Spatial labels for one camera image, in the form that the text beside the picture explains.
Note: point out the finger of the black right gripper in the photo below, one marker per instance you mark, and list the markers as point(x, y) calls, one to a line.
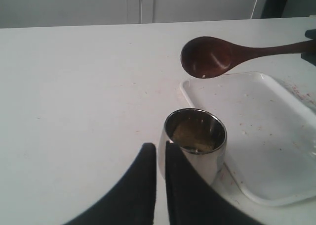
point(309, 57)
point(311, 34)

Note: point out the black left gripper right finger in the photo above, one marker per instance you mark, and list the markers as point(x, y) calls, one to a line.
point(191, 201)

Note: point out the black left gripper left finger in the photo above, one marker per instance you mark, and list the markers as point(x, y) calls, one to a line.
point(132, 199)

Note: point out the silver metal cup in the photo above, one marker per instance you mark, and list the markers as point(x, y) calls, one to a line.
point(202, 138)

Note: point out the brown wooden spoon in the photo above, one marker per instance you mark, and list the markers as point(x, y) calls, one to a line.
point(209, 57)

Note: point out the white plastic tray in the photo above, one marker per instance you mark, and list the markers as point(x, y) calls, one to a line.
point(271, 147)

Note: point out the white cabinet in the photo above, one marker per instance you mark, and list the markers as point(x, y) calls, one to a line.
point(42, 13)

